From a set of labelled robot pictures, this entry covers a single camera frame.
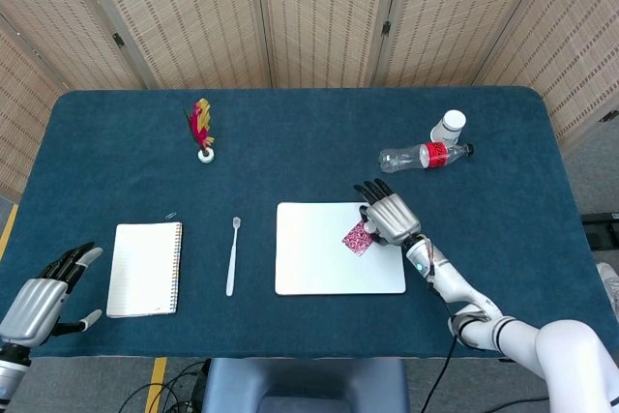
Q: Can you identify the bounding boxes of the white small bottle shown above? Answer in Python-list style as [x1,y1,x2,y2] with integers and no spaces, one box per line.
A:
[429,109,468,146]

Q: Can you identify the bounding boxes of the colourful feather shuttlecock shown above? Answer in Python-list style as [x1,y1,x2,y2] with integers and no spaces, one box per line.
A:
[182,98,216,163]

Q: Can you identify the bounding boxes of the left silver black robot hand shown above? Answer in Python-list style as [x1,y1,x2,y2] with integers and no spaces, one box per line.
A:
[0,241,104,349]

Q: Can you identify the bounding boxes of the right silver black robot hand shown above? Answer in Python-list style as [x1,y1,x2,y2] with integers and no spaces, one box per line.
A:
[353,178,422,248]

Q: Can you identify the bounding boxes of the white toothbrush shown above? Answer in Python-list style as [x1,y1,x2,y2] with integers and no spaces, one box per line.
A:
[224,217,243,298]

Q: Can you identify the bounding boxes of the white rectangular board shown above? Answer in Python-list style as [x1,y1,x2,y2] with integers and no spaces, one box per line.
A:
[274,201,407,297]

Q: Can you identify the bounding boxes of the black floor stand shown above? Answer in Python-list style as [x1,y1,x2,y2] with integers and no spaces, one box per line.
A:
[579,212,619,240]

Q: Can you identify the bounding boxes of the black floor cables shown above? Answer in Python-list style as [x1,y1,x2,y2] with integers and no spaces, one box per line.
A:
[118,359,212,413]

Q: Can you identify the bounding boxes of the woven folding screen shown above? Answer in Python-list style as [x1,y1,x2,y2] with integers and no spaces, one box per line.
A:
[0,0,619,201]

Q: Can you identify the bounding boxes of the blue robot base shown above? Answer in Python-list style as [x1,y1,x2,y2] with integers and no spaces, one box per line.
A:
[200,357,411,413]

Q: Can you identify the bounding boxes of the blue tablecloth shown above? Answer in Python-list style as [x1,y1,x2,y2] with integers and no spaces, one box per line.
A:
[0,86,619,361]

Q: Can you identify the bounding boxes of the empty red-label plastic bottle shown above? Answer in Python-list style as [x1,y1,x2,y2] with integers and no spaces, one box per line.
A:
[377,140,475,174]

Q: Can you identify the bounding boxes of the pink patterned square cloth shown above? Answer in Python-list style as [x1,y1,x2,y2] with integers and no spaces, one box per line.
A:
[342,219,374,255]

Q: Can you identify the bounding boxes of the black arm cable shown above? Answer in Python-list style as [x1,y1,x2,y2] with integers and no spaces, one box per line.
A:
[419,313,460,413]

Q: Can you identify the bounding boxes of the spiral notebook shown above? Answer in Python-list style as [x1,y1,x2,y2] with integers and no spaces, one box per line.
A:
[105,221,184,319]

